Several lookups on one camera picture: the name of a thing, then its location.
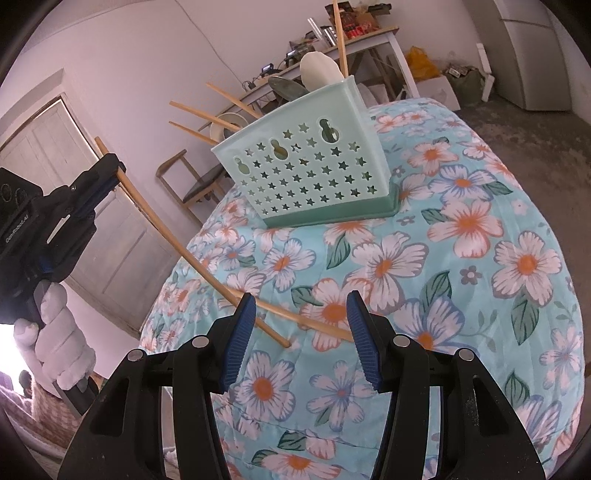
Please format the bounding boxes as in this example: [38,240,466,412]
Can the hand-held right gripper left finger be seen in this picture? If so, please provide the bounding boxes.
[58,293,257,480]

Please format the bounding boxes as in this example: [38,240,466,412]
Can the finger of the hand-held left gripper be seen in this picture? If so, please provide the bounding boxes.
[69,178,122,223]
[69,154,127,197]

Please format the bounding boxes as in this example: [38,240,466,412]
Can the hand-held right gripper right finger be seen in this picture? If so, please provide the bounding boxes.
[346,291,546,480]

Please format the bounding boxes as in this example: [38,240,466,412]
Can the white deep round spoon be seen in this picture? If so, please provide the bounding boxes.
[209,113,246,145]

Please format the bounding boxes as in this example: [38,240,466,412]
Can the green perforated utensil holder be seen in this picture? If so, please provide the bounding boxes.
[211,76,402,229]

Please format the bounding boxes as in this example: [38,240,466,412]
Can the dark grey spoon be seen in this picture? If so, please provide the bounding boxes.
[269,76,308,103]

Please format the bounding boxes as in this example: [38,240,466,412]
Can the white long spoon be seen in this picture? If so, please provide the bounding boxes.
[300,52,346,90]

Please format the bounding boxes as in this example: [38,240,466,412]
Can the person's left hand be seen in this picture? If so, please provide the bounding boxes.
[14,282,96,393]

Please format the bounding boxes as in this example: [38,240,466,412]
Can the white panelled door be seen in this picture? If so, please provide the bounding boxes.
[0,95,185,333]

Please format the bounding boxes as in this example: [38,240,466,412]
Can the wooden chair with dark seat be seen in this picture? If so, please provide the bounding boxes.
[156,150,227,227]

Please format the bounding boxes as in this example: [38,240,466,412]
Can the blue floral blanket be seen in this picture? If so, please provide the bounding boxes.
[139,97,591,480]

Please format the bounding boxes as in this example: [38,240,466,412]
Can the brown checked cloth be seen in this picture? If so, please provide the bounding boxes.
[0,369,100,457]

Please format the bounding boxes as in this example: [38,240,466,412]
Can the white box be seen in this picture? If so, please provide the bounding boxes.
[416,74,462,112]

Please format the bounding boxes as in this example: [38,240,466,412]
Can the green sack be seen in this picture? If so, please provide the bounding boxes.
[445,65,485,104]

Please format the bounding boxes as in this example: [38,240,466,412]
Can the yellow plastic bag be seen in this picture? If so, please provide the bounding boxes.
[406,46,441,81]

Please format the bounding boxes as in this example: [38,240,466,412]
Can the white plastic bar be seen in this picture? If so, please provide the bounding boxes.
[475,44,496,102]

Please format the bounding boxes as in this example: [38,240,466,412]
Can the pack of red bottles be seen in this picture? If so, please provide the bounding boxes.
[344,9,377,40]

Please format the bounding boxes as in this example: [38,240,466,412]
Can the long white table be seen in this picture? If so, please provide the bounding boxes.
[217,23,421,121]

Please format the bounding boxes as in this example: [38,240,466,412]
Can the grey refrigerator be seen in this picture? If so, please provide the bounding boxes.
[494,0,583,112]

